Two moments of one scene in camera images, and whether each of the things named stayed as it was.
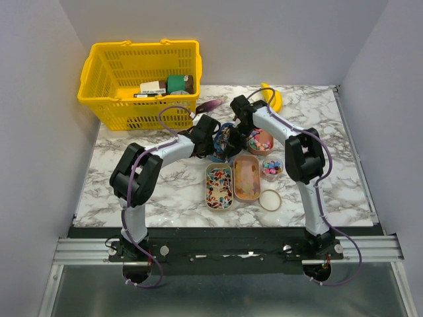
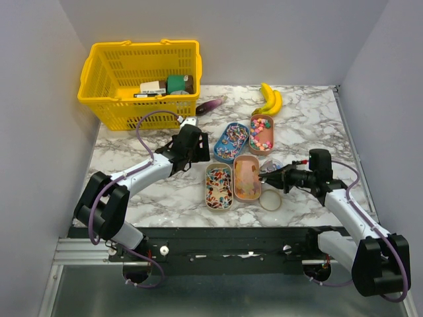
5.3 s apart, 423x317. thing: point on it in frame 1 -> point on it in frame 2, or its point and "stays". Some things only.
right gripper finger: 236,148 -> 277,174
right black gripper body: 240,133 -> 297,177
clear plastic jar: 272,168 stays
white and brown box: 154,87 stays
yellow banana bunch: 277,103 stays
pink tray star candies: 262,143 stays
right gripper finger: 228,151 -> 275,180
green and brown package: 180,82 stays
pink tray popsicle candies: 246,178 stays
